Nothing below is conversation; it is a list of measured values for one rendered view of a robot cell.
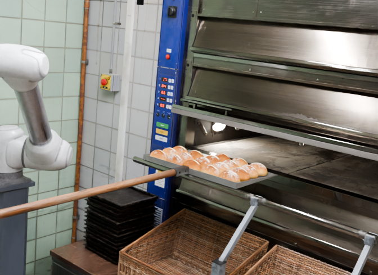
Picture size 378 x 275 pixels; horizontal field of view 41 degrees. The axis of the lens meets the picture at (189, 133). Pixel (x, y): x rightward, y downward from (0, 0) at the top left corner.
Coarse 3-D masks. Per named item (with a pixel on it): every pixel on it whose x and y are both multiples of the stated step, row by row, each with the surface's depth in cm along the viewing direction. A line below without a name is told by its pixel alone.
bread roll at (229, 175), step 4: (224, 172) 221; (228, 172) 220; (232, 172) 220; (220, 176) 222; (224, 176) 220; (228, 176) 219; (232, 176) 218; (236, 176) 218; (232, 180) 218; (236, 180) 218
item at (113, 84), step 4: (104, 76) 305; (108, 76) 303; (112, 76) 302; (116, 76) 304; (108, 80) 303; (112, 80) 303; (116, 80) 305; (108, 84) 304; (112, 84) 303; (116, 84) 306; (100, 88) 309; (104, 88) 306; (108, 88) 304; (112, 88) 304; (116, 88) 306
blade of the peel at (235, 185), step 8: (152, 160) 244; (160, 160) 241; (200, 176) 226; (208, 176) 224; (216, 176) 221; (264, 176) 238; (272, 176) 239; (224, 184) 219; (232, 184) 216; (240, 184) 217; (248, 184) 222
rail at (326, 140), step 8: (200, 112) 251; (208, 112) 248; (232, 120) 239; (240, 120) 237; (248, 120) 234; (264, 128) 229; (272, 128) 226; (280, 128) 224; (304, 136) 216; (312, 136) 214; (336, 144) 207; (344, 144) 205; (352, 144) 203; (376, 152) 197
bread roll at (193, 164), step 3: (192, 159) 235; (186, 162) 234; (189, 162) 233; (192, 162) 232; (195, 162) 232; (198, 162) 233; (186, 165) 233; (189, 165) 232; (192, 165) 231; (195, 165) 231; (198, 165) 231; (192, 168) 231; (195, 168) 230; (198, 168) 231; (201, 168) 232
